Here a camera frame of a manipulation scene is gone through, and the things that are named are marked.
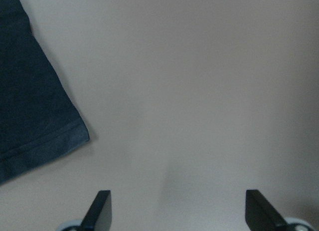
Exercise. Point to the black printed t-shirt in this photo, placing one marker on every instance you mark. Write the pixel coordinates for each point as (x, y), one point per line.
(38, 121)

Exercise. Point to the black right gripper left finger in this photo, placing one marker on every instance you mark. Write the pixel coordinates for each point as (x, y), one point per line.
(98, 216)

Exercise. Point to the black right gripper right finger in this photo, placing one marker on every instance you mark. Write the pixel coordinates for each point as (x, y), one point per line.
(260, 215)

